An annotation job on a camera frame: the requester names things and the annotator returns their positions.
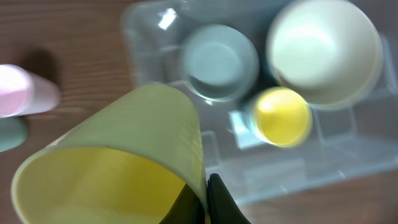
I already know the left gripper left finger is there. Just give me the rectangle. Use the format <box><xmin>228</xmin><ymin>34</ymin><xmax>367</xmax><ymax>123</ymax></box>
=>
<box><xmin>160</xmin><ymin>184</ymin><xmax>205</xmax><ymax>224</ymax></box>

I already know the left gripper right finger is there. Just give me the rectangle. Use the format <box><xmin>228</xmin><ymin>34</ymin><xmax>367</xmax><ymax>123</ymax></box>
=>
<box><xmin>207</xmin><ymin>173</ymin><xmax>251</xmax><ymax>224</ymax></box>

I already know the yellow plastic cup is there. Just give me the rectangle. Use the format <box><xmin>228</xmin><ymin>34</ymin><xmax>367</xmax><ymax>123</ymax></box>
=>
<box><xmin>244</xmin><ymin>87</ymin><xmax>313</xmax><ymax>147</ymax></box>
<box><xmin>11</xmin><ymin>83</ymin><xmax>208</xmax><ymax>223</ymax></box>

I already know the light grey-blue bowl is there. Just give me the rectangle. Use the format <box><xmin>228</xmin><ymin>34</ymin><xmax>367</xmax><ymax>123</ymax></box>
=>
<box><xmin>178</xmin><ymin>24</ymin><xmax>259</xmax><ymax>101</ymax></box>

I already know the clear plastic storage bin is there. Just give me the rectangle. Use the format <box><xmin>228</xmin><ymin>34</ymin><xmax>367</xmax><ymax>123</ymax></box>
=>
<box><xmin>121</xmin><ymin>1</ymin><xmax>397</xmax><ymax>205</ymax></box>

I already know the large beige bowl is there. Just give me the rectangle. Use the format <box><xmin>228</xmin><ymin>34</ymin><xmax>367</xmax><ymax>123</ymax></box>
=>
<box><xmin>265</xmin><ymin>0</ymin><xmax>384</xmax><ymax>110</ymax></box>

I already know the green plastic cup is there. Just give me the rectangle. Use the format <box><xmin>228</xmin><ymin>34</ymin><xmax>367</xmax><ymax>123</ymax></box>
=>
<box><xmin>1</xmin><ymin>117</ymin><xmax>29</xmax><ymax>152</ymax></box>

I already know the pink plastic cup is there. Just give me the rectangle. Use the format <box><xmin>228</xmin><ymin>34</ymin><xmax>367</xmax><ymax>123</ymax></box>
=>
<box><xmin>1</xmin><ymin>64</ymin><xmax>60</xmax><ymax>118</ymax></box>

